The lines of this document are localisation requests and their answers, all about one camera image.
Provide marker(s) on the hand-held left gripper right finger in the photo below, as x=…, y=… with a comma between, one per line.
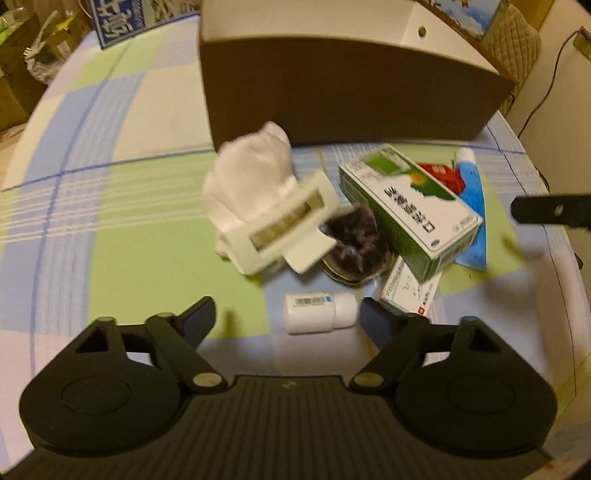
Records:
x=375, y=319

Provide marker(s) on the wall outlet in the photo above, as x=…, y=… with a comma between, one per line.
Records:
x=582, y=41

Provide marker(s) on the green and white medicine box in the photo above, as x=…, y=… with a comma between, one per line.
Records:
x=415, y=217

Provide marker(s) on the blue milk carton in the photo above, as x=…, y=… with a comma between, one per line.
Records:
x=466, y=14

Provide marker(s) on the blue toothpaste tube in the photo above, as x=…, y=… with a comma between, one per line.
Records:
x=475, y=194

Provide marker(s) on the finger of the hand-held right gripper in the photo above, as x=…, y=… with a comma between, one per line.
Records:
x=551, y=210

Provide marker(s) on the dark purple scrunchie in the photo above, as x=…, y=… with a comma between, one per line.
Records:
x=358, y=235

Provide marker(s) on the white tissue pack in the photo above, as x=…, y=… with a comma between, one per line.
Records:
x=249, y=170

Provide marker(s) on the clear plastic bag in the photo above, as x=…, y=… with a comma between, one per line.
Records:
x=46, y=50

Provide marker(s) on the blue cartoon carton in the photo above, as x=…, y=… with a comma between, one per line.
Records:
x=124, y=18

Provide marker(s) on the round dark tin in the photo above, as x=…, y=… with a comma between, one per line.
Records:
x=385, y=272

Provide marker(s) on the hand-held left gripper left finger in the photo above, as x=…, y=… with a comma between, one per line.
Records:
x=199, y=319

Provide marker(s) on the white pill bottle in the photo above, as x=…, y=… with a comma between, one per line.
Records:
x=314, y=314

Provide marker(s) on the cardboard carton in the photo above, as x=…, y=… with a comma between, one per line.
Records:
x=14, y=78

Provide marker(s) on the brown cardboard box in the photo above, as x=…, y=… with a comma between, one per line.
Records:
x=341, y=92

